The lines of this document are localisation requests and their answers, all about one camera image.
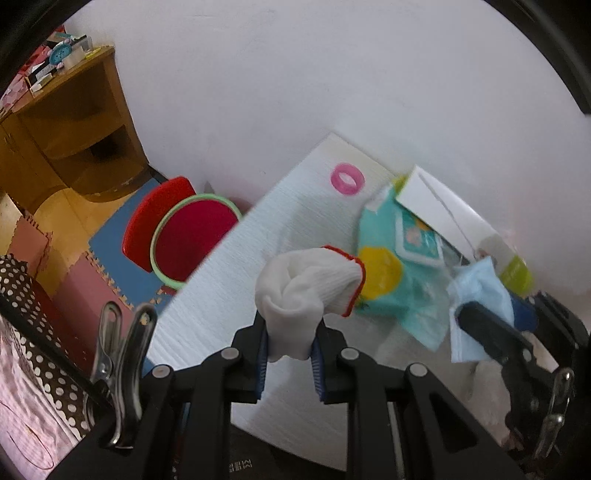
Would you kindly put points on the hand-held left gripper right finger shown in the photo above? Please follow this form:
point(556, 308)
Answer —
point(317, 371)

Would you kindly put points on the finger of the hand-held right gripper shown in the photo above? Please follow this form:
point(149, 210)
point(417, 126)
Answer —
point(524, 314)
point(489, 332)

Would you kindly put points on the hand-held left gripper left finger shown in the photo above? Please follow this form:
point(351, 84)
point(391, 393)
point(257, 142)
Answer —
point(262, 367)

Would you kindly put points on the blue face mask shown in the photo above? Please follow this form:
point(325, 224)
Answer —
point(485, 286)

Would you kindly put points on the white sock red trim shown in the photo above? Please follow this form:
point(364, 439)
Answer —
point(295, 290)

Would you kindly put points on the red bin with green rim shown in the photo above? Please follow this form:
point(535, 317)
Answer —
point(194, 235)

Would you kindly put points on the teal wet wipes packet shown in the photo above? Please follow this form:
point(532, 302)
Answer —
point(383, 221)

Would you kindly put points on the metal spring clip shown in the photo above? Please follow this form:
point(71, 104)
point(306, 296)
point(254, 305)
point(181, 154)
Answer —
point(108, 364)
point(561, 392)

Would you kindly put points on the white paper box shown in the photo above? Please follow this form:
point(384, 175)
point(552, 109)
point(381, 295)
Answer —
point(434, 203)

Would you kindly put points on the blue foam floor mat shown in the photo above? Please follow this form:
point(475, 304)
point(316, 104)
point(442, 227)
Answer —
point(111, 258)

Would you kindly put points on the pink foam floor mat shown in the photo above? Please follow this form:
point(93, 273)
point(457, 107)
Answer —
point(83, 295)

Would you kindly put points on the pink cartoon blanket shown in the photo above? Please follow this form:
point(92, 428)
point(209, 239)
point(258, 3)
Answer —
point(27, 415)

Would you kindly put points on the brown polka dot cloth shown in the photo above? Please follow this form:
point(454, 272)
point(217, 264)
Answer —
point(18, 281)

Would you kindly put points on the pink foam mat piece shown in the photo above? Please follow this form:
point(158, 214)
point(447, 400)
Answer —
point(27, 242)

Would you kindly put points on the wooden corner cabinet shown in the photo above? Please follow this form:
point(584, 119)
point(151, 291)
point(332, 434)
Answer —
point(69, 106)

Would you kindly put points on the black white box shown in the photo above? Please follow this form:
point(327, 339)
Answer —
point(40, 74)

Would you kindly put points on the pink patterned box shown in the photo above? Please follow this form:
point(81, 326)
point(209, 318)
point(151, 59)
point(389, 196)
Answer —
point(16, 87)

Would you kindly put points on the red cloth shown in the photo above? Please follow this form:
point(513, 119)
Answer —
point(39, 55)

